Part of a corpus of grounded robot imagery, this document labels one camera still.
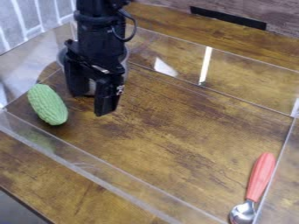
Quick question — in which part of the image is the silver metal pot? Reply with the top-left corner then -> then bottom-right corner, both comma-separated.
56,45 -> 129,96

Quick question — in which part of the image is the black wall slot strip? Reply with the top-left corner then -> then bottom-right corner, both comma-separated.
189,6 -> 267,31

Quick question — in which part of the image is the green bumpy gourd toy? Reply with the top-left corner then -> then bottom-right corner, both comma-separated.
26,84 -> 68,126

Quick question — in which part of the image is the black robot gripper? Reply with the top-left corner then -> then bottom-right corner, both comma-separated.
64,39 -> 125,116

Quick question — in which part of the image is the red handled metal spoon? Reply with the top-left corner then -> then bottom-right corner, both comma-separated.
228,152 -> 276,224

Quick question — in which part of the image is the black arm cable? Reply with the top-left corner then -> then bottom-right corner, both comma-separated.
109,8 -> 137,43

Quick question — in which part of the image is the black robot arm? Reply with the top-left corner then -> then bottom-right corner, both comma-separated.
64,0 -> 132,116

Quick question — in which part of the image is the clear acrylic tray barrier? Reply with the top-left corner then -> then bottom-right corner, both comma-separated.
0,25 -> 299,224

